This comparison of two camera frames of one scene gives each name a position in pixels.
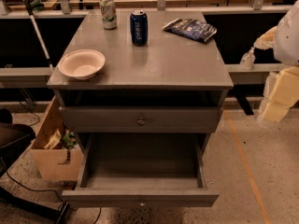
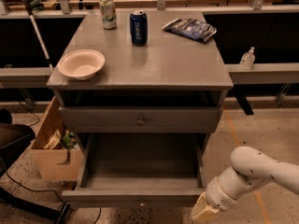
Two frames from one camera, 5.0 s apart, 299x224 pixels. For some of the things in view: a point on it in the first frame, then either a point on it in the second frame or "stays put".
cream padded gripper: x=288 y=37 → x=216 y=192
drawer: x=142 y=170 stays put
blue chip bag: x=191 y=28 stays put
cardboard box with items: x=56 y=151 stays put
